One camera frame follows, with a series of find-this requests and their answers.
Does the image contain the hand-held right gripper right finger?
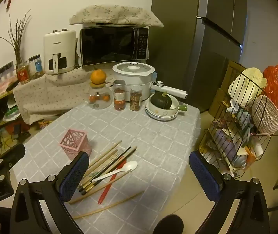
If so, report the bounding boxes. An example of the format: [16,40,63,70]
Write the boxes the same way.
[189,151,270,234]

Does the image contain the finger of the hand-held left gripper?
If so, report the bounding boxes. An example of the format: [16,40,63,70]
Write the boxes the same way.
[0,143,26,169]

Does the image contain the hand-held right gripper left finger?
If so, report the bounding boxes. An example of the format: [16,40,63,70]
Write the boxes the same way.
[9,151,90,234]

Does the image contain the pink perforated utensil holder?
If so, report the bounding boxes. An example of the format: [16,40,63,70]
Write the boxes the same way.
[60,129,92,161]

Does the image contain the red plastic spoon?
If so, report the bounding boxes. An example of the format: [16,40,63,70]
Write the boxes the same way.
[97,157,128,205]

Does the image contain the black chopstick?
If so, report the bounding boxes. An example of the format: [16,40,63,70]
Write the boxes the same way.
[69,140,145,219]

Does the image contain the white plastic spoon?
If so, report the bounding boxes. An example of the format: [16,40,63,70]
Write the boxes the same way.
[91,161,138,182]

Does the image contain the purple packet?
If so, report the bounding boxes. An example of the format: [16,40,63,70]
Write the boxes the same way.
[213,128,239,156]

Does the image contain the printed snack box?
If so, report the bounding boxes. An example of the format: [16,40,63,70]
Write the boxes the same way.
[38,120,54,129]

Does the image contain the dark fuzzy object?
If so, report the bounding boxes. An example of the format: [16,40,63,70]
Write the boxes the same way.
[152,214,185,234]

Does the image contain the cardboard box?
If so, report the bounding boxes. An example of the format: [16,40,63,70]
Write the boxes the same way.
[220,61,248,95]
[208,88,229,118]

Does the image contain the white bowls with green pumpkin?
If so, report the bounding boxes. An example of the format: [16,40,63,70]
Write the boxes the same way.
[145,102,178,121]

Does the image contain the red label jar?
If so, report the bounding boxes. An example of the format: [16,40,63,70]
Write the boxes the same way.
[16,61,31,84]

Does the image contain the floral print tablecloth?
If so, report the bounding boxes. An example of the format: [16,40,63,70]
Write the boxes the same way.
[13,67,115,125]

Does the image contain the glass jar with cork lid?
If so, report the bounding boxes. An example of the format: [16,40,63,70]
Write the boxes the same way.
[88,82,114,110]

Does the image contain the dark green squash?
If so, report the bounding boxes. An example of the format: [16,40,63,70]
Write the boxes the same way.
[149,91,172,110]

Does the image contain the woven basket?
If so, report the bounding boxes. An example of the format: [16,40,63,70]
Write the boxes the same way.
[251,95,278,136]

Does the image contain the red spice jar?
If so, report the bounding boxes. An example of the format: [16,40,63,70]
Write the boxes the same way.
[113,80,126,111]

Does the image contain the cream printed bag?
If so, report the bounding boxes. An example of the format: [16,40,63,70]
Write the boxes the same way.
[228,67,266,103]

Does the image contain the large orange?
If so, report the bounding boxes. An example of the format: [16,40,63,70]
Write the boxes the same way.
[90,70,107,84]

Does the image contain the dried branches in vase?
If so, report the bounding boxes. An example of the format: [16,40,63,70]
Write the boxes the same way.
[7,10,32,65]

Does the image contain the white electric pot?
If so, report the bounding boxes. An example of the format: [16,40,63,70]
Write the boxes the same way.
[112,62,187,103]

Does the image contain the white air fryer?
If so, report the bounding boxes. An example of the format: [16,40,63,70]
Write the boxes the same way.
[43,29,78,75]

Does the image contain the orange plastic bag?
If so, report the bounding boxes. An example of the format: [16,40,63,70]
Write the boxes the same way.
[263,63,278,103]

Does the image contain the grey refrigerator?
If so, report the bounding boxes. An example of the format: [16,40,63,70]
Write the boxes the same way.
[151,0,248,114]

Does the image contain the black microwave oven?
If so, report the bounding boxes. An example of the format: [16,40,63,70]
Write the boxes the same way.
[80,26,150,67]

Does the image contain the floral cloth cushion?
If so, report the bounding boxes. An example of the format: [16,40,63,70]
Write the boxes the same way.
[69,4,164,29]

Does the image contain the black wire rack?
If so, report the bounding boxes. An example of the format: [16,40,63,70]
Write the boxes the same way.
[199,71,278,173]

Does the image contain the white bowl green handle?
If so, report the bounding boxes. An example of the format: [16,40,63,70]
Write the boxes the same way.
[146,96,188,118]

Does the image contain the dried fruit ring jar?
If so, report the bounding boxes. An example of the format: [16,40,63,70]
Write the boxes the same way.
[130,87,142,112]

